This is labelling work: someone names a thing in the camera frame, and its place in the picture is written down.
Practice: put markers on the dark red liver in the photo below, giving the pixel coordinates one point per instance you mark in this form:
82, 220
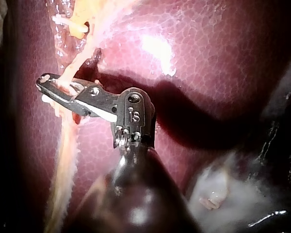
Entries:
208, 53

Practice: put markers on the dark right arm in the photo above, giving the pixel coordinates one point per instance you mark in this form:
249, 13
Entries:
135, 194

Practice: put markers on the right arm instrument jaw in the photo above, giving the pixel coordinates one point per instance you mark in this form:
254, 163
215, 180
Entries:
99, 95
104, 112

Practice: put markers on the white clip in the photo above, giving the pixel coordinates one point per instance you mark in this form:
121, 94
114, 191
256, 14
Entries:
45, 98
68, 22

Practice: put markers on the right arm instrument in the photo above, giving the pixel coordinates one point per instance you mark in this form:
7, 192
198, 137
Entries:
135, 114

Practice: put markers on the thin tube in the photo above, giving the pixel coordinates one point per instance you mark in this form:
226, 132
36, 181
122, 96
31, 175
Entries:
74, 68

